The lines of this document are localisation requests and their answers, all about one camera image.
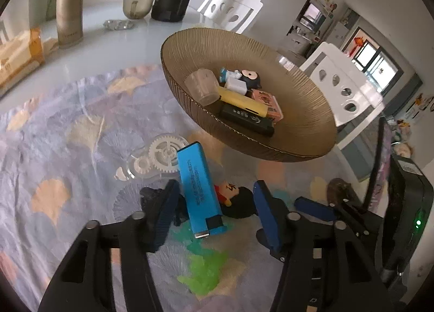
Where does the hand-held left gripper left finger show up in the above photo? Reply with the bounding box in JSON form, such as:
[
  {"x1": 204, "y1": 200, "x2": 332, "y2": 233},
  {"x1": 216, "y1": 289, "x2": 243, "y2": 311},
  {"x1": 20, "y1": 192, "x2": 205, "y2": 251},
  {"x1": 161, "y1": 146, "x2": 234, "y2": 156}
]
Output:
[{"x1": 37, "y1": 180, "x2": 180, "y2": 312}]

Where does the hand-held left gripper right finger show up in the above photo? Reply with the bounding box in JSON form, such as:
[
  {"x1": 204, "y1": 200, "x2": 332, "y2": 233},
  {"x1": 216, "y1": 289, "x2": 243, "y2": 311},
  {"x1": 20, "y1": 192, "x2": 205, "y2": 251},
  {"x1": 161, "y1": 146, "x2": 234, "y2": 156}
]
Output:
[{"x1": 254, "y1": 180, "x2": 389, "y2": 312}]

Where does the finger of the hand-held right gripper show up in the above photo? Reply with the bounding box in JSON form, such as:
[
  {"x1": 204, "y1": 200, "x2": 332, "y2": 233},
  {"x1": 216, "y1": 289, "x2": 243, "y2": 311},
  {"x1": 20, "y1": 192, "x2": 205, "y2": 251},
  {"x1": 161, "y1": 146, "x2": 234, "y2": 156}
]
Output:
[{"x1": 293, "y1": 196, "x2": 385, "y2": 241}]

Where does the blue lighter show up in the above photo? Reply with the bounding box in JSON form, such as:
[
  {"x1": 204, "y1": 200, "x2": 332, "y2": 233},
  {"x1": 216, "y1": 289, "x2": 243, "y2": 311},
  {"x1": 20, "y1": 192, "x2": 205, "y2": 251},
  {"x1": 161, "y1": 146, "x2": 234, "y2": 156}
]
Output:
[{"x1": 176, "y1": 141, "x2": 224, "y2": 239}]

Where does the brown ribbed bowl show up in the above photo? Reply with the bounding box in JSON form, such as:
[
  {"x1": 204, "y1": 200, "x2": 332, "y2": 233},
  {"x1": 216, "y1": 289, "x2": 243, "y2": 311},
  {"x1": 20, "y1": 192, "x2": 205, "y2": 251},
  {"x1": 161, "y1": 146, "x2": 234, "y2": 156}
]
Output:
[{"x1": 160, "y1": 27, "x2": 339, "y2": 163}]

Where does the black lighter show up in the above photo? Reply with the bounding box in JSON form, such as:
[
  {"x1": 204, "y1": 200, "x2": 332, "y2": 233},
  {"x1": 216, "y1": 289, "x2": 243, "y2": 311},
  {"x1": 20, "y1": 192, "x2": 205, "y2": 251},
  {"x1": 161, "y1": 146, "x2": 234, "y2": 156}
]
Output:
[{"x1": 219, "y1": 101, "x2": 275, "y2": 137}]

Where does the pink printed card box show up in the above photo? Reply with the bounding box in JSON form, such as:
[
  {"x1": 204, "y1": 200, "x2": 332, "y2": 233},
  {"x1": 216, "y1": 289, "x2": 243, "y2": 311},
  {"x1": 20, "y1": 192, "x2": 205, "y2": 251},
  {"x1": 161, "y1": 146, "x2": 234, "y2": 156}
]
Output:
[{"x1": 250, "y1": 88, "x2": 283, "y2": 123}]

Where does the yellow lighter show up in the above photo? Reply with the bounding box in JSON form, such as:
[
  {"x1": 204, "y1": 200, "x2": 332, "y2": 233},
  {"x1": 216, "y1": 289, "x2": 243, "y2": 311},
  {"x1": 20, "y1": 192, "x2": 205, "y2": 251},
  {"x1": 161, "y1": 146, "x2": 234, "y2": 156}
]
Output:
[{"x1": 215, "y1": 86, "x2": 268, "y2": 118}]

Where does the white plug charger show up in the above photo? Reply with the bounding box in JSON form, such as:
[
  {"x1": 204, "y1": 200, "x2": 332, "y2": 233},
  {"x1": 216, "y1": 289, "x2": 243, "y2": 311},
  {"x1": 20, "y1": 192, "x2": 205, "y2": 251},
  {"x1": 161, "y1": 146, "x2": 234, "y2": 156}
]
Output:
[{"x1": 224, "y1": 76, "x2": 247, "y2": 94}]

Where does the clear plastic cup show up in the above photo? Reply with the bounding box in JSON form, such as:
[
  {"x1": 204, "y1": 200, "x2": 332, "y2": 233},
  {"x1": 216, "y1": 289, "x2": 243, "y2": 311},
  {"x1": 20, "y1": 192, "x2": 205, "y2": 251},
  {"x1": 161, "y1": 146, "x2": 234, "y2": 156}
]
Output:
[{"x1": 184, "y1": 68, "x2": 220, "y2": 107}]

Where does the monkey doctor figurine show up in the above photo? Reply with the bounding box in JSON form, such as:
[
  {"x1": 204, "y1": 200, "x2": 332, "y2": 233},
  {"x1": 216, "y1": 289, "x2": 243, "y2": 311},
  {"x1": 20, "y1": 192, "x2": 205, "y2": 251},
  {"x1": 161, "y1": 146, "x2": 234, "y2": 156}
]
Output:
[{"x1": 219, "y1": 67, "x2": 262, "y2": 93}]

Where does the black toy animal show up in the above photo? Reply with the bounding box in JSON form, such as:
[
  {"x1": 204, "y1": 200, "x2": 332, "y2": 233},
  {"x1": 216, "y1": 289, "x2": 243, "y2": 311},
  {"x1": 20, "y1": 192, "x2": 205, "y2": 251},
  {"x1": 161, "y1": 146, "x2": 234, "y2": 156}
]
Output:
[{"x1": 140, "y1": 186, "x2": 190, "y2": 228}]

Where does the red and black doll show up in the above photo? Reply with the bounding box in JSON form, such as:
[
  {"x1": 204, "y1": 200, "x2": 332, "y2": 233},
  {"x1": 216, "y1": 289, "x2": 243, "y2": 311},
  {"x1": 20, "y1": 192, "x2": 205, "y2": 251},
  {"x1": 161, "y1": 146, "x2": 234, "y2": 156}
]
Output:
[{"x1": 217, "y1": 180, "x2": 257, "y2": 219}]

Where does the teal translucent plastic toy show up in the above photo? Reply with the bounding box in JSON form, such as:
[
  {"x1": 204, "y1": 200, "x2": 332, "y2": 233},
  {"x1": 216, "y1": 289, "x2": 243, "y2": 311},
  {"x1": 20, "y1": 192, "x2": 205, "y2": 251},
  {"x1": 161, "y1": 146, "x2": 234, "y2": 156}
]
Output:
[{"x1": 185, "y1": 222, "x2": 221, "y2": 255}]

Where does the green translucent plastic toy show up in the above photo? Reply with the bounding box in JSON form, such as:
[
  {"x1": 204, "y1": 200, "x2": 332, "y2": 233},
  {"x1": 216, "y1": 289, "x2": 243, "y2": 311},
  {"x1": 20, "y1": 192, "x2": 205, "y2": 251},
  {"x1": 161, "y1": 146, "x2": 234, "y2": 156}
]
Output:
[{"x1": 176, "y1": 251, "x2": 232, "y2": 296}]

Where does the clear gear tape dispenser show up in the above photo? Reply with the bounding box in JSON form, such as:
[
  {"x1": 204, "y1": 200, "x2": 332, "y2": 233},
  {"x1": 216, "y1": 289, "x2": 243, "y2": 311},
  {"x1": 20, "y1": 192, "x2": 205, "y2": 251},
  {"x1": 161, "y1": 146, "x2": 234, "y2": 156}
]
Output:
[{"x1": 115, "y1": 132, "x2": 189, "y2": 182}]

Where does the fan-print tablecloth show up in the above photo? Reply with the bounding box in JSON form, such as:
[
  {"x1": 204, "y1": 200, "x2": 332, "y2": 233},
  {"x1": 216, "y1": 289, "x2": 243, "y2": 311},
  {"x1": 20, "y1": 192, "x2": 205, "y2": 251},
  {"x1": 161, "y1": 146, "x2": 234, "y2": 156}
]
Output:
[{"x1": 0, "y1": 65, "x2": 390, "y2": 312}]

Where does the white chair with round holes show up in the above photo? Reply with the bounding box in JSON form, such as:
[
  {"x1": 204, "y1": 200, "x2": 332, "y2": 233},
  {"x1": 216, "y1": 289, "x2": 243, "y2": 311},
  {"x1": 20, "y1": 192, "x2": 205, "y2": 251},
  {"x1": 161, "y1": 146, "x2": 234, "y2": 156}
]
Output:
[{"x1": 299, "y1": 42, "x2": 385, "y2": 150}]

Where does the distant room cabinet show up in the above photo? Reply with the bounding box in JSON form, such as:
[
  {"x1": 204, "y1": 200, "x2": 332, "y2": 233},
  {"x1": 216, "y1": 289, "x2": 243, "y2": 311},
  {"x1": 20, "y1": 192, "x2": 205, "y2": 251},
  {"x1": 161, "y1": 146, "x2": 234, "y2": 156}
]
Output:
[{"x1": 281, "y1": 0, "x2": 340, "y2": 58}]

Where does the metal cup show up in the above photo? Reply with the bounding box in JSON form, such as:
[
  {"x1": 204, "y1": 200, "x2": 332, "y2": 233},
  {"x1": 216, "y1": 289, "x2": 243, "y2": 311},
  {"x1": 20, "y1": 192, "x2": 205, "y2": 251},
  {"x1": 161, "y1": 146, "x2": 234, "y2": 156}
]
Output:
[{"x1": 123, "y1": 0, "x2": 156, "y2": 19}]

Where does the orange tissue pack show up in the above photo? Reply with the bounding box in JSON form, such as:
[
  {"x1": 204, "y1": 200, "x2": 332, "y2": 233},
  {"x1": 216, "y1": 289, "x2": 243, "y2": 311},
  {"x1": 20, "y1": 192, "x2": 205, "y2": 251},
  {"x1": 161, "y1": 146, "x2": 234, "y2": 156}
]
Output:
[{"x1": 0, "y1": 27, "x2": 46, "y2": 96}]

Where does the white chair with crescent holes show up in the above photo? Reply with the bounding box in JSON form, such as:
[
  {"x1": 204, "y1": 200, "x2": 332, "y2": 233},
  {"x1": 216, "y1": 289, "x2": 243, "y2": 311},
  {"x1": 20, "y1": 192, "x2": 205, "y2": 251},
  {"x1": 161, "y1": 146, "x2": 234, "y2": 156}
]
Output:
[{"x1": 197, "y1": 0, "x2": 263, "y2": 35}]

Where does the gold thermos flask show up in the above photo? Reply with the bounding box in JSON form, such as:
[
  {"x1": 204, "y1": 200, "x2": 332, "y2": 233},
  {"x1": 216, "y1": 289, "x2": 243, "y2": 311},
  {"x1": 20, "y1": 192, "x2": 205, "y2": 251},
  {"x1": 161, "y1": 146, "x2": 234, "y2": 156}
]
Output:
[{"x1": 56, "y1": 0, "x2": 88, "y2": 49}]

